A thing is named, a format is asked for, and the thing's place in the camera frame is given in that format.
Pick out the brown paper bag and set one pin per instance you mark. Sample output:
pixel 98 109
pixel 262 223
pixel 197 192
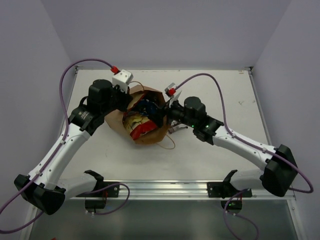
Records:
pixel 115 119

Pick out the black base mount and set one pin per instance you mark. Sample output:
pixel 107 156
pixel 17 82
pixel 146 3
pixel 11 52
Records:
pixel 220 189
pixel 112 192

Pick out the red chip bag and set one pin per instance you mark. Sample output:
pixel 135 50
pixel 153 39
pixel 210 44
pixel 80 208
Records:
pixel 141 128

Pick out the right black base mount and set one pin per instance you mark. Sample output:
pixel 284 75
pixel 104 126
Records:
pixel 220 189

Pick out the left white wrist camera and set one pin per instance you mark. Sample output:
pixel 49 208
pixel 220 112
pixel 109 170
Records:
pixel 122 80

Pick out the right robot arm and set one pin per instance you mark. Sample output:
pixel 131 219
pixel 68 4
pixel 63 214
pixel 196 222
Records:
pixel 276 166

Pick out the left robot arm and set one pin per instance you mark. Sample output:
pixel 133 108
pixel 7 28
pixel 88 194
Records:
pixel 43 186

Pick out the yellow chip bag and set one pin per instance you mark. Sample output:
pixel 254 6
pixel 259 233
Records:
pixel 131 122

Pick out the aluminium front rail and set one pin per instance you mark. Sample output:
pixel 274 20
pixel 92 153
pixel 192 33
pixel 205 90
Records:
pixel 146 190

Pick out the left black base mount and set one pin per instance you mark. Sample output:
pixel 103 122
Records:
pixel 112 192

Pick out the brown chocolate bar wrapper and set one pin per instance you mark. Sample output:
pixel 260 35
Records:
pixel 176 126

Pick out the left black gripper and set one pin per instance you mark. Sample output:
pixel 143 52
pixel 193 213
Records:
pixel 124 99

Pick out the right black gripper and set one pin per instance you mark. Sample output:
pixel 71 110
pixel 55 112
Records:
pixel 158 117

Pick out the blue snack bag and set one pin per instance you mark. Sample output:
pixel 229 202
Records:
pixel 147 107

